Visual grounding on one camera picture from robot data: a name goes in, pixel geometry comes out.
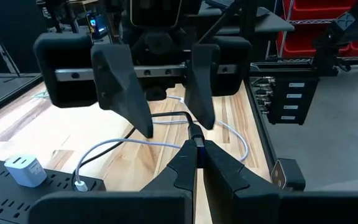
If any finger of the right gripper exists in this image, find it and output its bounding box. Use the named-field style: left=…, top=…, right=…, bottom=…
left=183, top=43, right=221, bottom=131
left=91, top=43, right=154, bottom=139

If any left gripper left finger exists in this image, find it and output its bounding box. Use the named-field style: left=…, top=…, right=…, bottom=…
left=29, top=139, right=198, bottom=224

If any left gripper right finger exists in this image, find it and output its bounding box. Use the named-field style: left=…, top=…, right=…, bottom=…
left=203, top=139, right=358, bottom=224

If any white braided USB cable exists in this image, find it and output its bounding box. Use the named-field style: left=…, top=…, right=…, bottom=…
left=73, top=95, right=249, bottom=192

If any black USB cable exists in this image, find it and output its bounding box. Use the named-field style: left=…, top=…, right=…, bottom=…
left=71, top=110, right=207, bottom=187

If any black folding room divider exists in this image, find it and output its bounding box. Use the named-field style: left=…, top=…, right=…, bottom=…
left=0, top=0, right=43, bottom=77

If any black labelled electronics box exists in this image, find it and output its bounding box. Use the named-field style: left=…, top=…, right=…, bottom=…
left=249, top=60, right=320, bottom=126

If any long black power strip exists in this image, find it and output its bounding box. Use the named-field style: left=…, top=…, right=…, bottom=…
left=0, top=157, right=107, bottom=224

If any red bin shelf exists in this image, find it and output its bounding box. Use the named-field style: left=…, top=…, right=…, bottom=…
left=275, top=0, right=358, bottom=62

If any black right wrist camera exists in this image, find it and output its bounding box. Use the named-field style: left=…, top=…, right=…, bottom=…
left=129, top=0, right=183, bottom=29

